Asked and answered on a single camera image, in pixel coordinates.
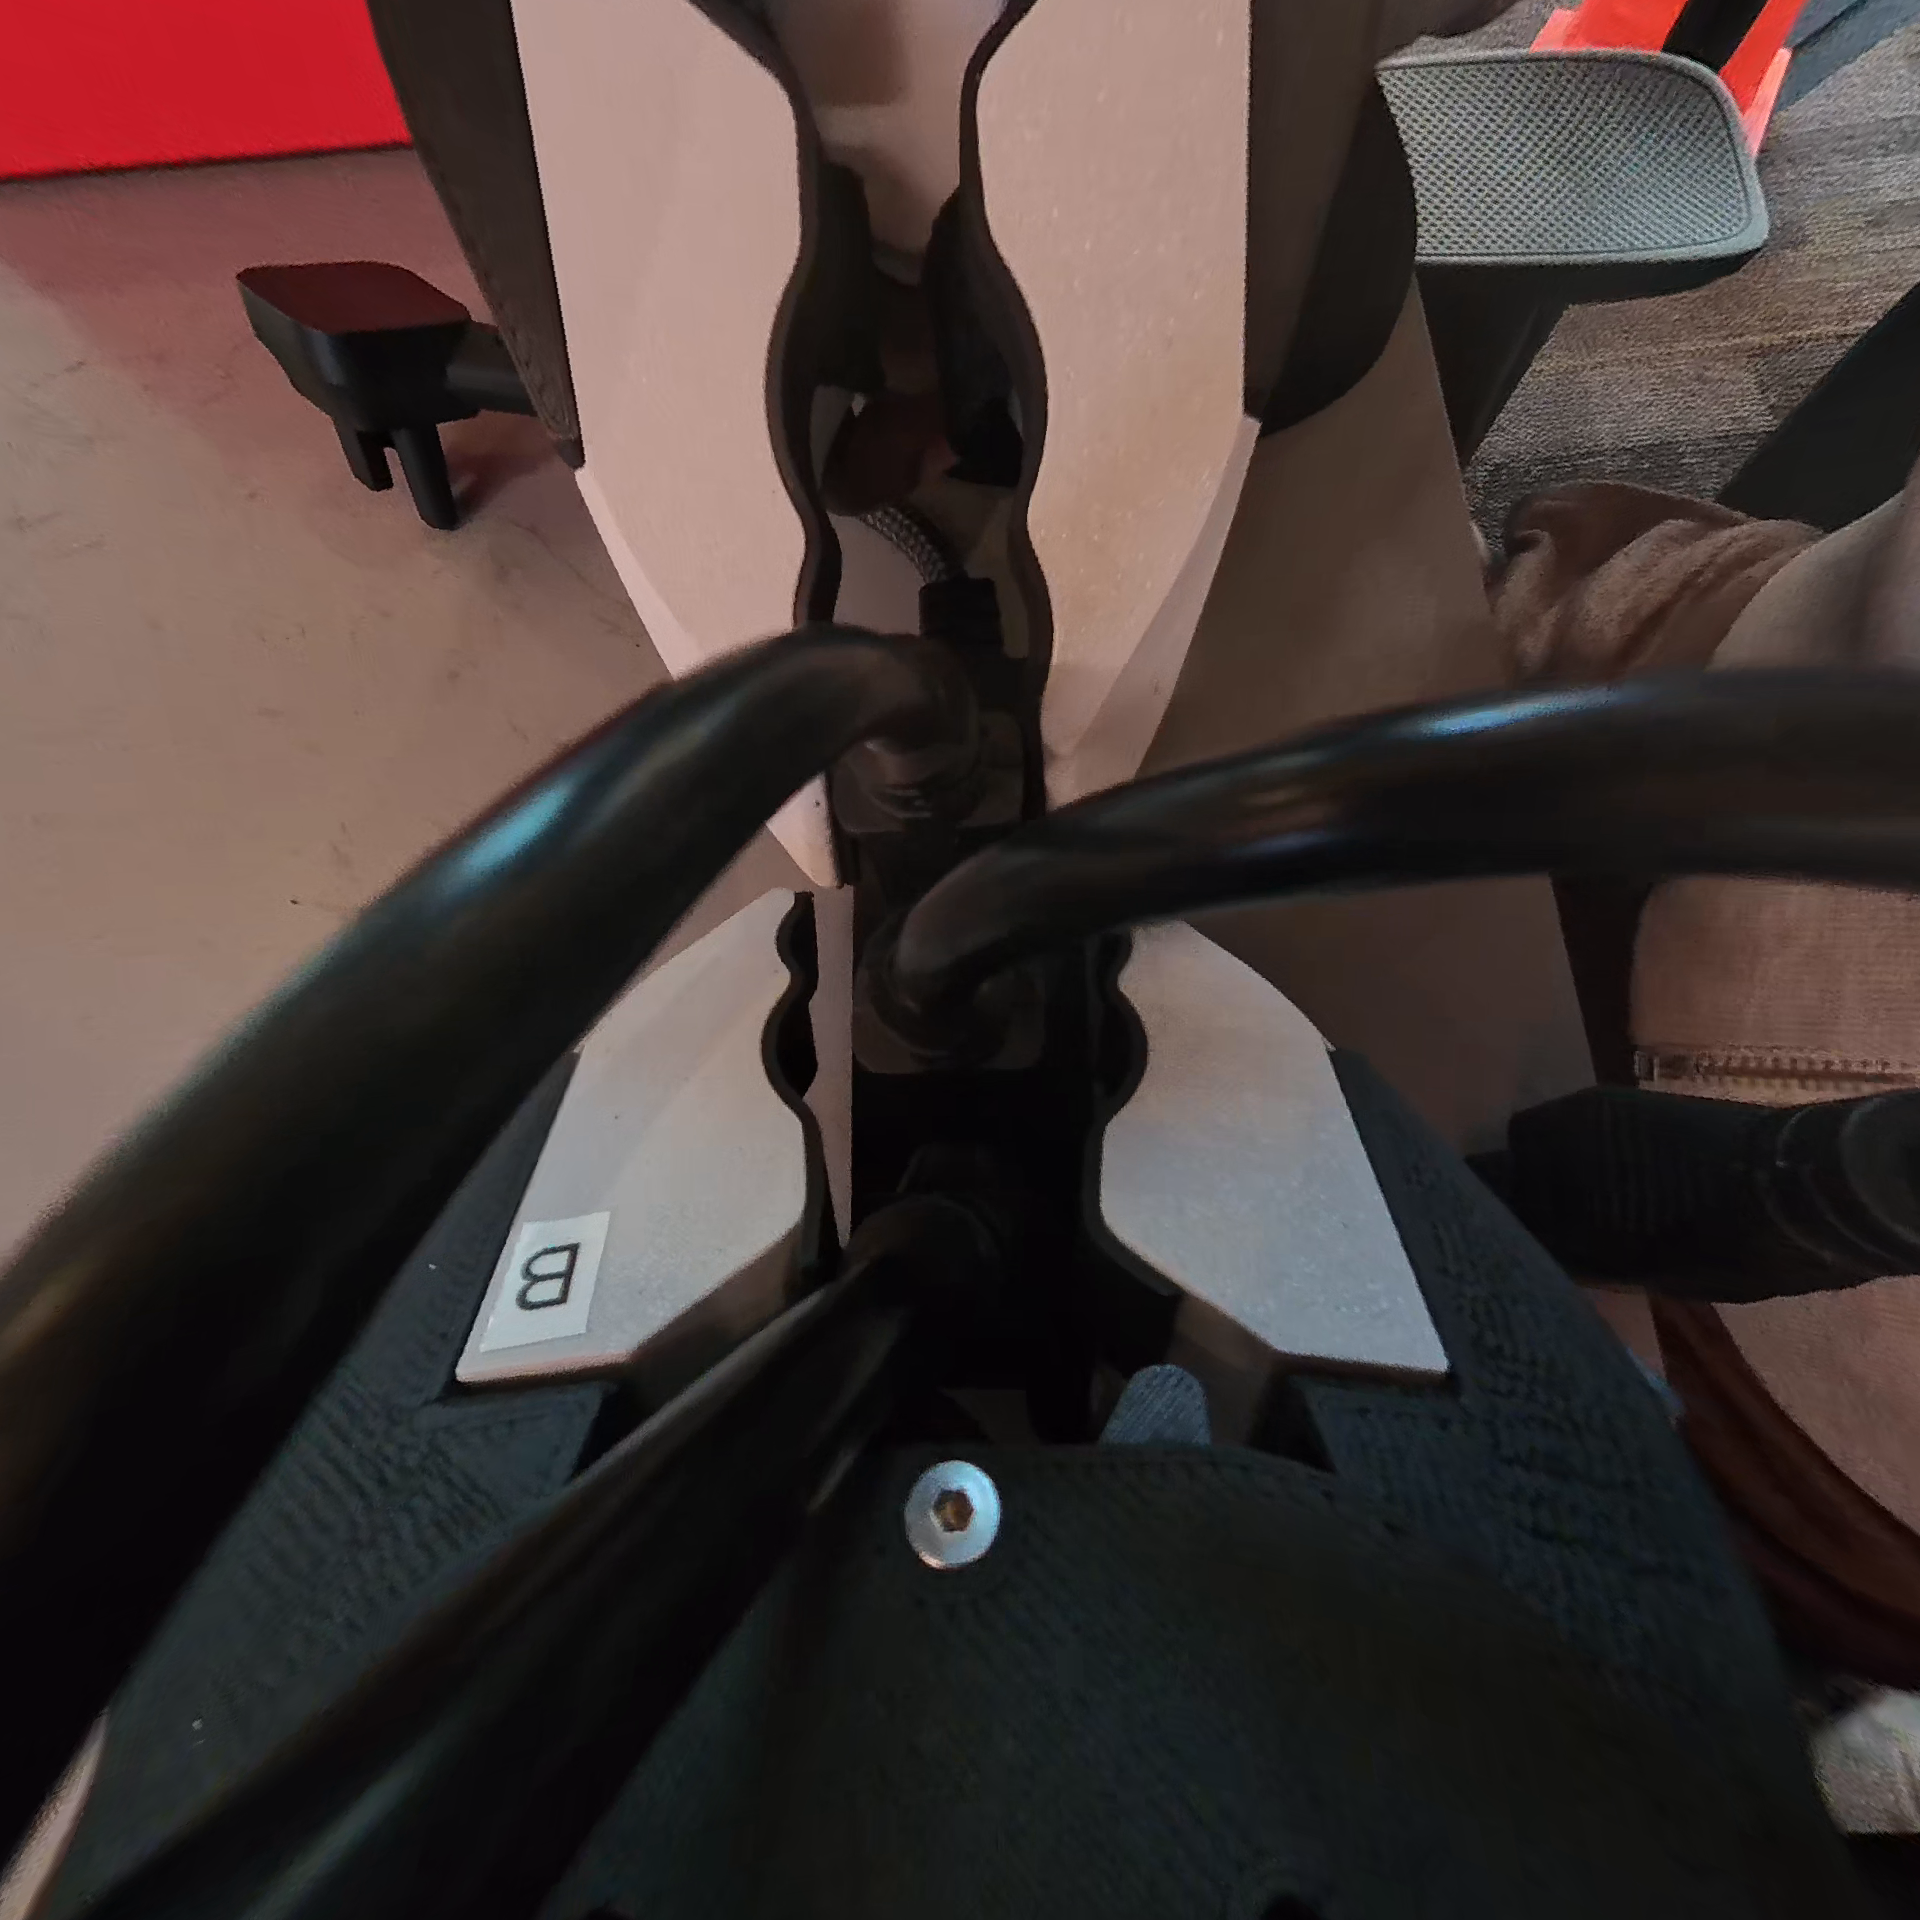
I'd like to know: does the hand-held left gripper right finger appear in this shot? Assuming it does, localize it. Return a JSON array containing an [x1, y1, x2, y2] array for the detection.
[[1094, 926, 1455, 1383]]

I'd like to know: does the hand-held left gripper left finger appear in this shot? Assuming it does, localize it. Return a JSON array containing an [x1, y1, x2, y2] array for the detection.
[[454, 893, 842, 1387]]

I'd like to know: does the black braided extension cord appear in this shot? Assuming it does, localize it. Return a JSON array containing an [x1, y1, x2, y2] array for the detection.
[[238, 263, 999, 663]]

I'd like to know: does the orange traffic cone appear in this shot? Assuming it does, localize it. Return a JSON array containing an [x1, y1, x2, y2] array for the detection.
[[1528, 0, 1808, 116]]

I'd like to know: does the office chair grey mesh armrest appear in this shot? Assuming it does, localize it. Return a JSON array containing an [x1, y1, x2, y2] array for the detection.
[[1377, 46, 1772, 451]]

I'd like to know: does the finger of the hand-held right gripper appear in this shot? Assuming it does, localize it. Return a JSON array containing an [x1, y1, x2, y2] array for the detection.
[[505, 0, 842, 893], [967, 0, 1264, 783]]

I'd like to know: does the red plastic bin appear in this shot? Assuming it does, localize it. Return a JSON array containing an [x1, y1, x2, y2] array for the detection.
[[0, 0, 415, 184]]

